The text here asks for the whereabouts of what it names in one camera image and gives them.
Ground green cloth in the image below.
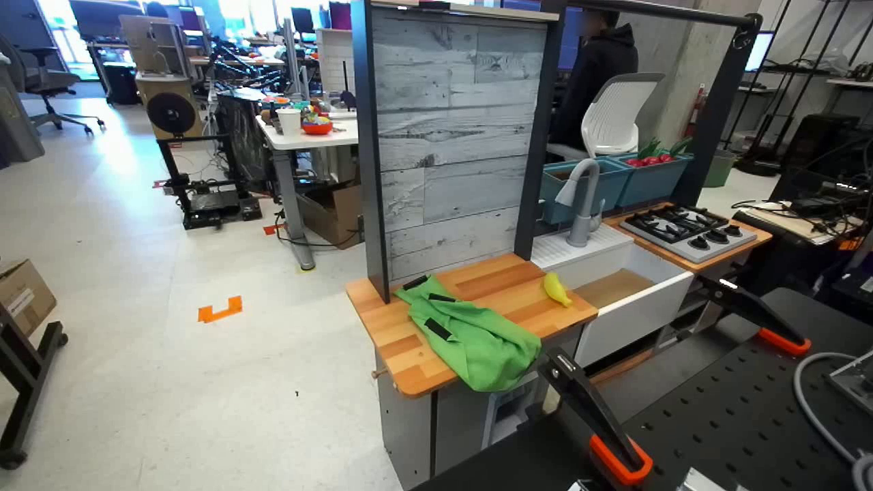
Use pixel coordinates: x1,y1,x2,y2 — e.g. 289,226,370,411
396,276,543,392

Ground white chair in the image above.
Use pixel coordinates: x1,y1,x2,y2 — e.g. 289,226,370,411
581,73,662,156

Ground cardboard box under desk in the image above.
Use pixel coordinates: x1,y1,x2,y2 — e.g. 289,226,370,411
297,185,364,248

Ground grey wood backsplash panel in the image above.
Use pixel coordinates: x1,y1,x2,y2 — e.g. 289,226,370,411
371,8,548,282

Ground person in black hoodie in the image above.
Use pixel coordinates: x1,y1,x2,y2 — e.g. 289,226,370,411
551,8,638,148

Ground black cart leg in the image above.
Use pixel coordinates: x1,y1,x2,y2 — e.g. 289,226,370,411
0,308,70,470

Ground grey office chair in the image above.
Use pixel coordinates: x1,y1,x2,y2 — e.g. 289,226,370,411
0,0,110,137

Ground cardboard box left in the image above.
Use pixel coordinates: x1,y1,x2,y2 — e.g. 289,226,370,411
0,259,59,335

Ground blue storage bin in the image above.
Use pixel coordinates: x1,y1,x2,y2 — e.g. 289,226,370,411
540,152,694,226

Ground toy stove top burners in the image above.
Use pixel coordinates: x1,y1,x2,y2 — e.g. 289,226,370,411
623,204,753,263

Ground black perforated table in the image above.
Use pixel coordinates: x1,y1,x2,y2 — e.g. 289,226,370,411
415,287,873,491

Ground wooden counter top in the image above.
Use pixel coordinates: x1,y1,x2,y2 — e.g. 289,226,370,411
346,253,599,398

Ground black orange clamp far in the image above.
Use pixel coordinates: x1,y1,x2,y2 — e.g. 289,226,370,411
702,276,814,358

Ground grey toy faucet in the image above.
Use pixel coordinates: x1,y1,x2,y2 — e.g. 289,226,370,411
555,159,603,248

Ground red bowl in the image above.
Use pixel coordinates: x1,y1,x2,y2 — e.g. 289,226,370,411
303,118,333,137

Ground white desk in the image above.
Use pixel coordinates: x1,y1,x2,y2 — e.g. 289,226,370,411
254,110,360,272

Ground yellow toy banana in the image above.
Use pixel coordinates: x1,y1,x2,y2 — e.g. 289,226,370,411
543,272,573,305

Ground orange floor tape marker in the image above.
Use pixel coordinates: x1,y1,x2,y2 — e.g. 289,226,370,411
198,294,244,325

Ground black 3d printer frame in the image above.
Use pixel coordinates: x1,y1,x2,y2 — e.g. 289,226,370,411
160,134,262,230

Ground black orange clamp near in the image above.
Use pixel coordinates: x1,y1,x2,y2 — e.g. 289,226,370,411
539,349,655,488

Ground black orange clamp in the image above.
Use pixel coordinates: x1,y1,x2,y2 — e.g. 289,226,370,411
539,349,655,488
702,276,814,358

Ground grey cable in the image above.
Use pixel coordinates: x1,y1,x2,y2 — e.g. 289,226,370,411
791,349,873,491

